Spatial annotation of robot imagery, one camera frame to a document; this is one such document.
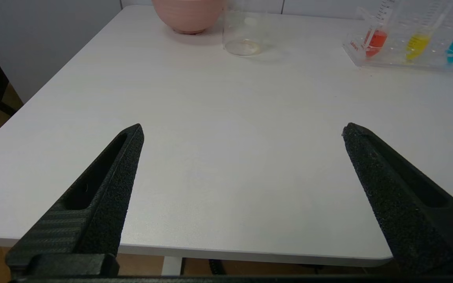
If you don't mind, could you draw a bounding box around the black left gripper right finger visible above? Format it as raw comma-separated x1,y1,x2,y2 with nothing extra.
342,123,453,276

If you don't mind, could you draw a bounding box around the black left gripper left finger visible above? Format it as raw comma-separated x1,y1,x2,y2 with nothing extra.
6,123,145,279

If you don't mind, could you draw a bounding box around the yellow pigment test tube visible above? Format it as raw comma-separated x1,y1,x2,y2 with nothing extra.
405,0,453,61

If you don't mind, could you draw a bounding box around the red pigment test tube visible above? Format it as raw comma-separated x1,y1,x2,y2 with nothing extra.
362,0,396,58

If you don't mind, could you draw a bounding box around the clear acrylic test tube rack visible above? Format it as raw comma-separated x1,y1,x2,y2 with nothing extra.
343,0,453,74

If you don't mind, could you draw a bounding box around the clear glass beaker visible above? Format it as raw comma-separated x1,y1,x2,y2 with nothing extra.
223,0,268,56

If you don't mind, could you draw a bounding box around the white table leg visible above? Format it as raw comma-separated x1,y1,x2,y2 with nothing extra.
162,257,184,276

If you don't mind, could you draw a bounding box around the pink plastic bowl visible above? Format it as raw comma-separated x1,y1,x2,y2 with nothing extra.
152,0,224,35

